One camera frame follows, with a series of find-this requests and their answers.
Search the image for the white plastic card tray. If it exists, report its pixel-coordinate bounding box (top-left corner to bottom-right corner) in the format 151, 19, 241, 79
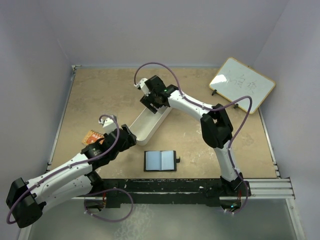
129, 106, 172, 146

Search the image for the black leather card holder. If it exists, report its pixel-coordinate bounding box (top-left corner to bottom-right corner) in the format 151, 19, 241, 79
143, 150, 181, 172

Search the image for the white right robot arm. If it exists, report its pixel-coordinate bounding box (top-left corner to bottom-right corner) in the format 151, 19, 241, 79
134, 75, 243, 196

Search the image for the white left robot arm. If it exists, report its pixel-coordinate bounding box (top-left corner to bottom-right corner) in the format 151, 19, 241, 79
5, 124, 137, 229

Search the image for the orange spiral notepad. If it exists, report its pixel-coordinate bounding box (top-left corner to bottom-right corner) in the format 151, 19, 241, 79
81, 130, 104, 145

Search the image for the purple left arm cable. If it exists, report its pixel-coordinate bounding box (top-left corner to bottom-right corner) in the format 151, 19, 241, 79
6, 114, 121, 224

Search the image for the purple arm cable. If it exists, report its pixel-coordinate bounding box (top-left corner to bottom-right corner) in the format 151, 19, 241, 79
6, 114, 121, 224
133, 61, 252, 181

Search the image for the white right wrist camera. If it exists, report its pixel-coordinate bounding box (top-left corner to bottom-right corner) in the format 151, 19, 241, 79
134, 78, 149, 93

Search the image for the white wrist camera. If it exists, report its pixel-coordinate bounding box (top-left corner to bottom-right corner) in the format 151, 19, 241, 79
134, 78, 149, 93
98, 114, 117, 134

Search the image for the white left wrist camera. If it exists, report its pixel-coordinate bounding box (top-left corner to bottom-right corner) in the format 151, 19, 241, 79
98, 114, 117, 134

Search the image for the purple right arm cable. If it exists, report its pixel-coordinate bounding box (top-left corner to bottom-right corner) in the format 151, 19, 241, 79
133, 61, 252, 181

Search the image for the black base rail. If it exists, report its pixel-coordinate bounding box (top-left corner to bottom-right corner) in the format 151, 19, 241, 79
83, 178, 251, 209

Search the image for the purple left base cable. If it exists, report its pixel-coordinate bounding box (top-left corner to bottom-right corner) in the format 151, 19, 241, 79
83, 187, 134, 222

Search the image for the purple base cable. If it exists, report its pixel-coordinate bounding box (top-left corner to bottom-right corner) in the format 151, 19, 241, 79
223, 179, 252, 216
83, 187, 134, 222

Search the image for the small whiteboard yellow frame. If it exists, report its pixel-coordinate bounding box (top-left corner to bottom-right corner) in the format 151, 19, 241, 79
209, 57, 276, 114

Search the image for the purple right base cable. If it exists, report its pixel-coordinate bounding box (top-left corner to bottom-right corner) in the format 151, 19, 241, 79
223, 179, 252, 216

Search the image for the aluminium frame rail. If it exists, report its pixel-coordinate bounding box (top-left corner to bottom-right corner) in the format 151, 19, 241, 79
247, 108, 296, 200

